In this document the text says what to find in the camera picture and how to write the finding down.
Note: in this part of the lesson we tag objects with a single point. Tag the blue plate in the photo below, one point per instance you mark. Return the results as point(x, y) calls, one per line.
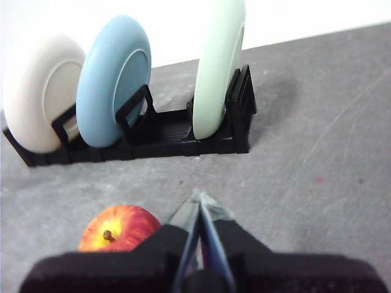
point(100, 82)

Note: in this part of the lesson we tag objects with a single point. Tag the black plate rack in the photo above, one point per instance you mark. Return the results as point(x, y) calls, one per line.
point(165, 140)

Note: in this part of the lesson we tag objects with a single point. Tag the cream yellow plate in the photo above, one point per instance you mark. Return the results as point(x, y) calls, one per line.
point(26, 91)

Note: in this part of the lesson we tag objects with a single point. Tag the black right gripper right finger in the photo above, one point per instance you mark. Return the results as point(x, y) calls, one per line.
point(275, 271)

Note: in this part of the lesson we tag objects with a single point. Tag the red yellow apple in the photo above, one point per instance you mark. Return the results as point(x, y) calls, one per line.
point(128, 226)

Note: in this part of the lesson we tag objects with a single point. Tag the pale green plate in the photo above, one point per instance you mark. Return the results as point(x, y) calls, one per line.
point(214, 76)

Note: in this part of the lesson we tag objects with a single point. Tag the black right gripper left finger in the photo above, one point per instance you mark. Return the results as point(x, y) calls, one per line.
point(146, 265)

